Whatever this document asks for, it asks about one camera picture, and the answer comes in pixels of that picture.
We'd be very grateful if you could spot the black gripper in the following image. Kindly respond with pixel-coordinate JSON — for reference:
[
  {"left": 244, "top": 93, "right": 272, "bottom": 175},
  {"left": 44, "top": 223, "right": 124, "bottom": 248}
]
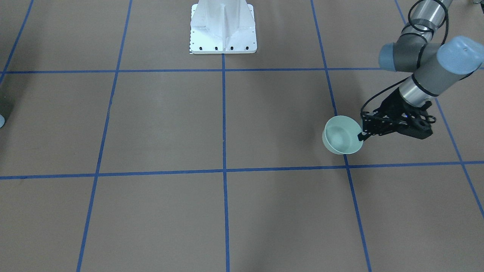
[{"left": 357, "top": 88, "right": 436, "bottom": 142}]

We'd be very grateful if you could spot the mint green bowl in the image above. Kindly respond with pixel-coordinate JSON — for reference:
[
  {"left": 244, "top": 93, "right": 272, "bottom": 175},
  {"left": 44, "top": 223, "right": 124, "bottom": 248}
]
[{"left": 322, "top": 115, "right": 363, "bottom": 155}]

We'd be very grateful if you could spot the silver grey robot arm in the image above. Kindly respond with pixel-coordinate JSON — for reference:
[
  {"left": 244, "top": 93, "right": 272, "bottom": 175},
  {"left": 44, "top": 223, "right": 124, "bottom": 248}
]
[{"left": 358, "top": 0, "right": 483, "bottom": 141}]

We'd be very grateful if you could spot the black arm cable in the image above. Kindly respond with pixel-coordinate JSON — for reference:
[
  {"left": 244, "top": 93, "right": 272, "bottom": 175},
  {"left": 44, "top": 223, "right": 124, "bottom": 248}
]
[{"left": 360, "top": 77, "right": 413, "bottom": 114}]

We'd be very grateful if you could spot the white central mounting pedestal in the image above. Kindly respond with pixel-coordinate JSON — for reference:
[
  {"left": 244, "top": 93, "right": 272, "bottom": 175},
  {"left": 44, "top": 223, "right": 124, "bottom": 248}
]
[{"left": 189, "top": 0, "right": 258, "bottom": 54}]

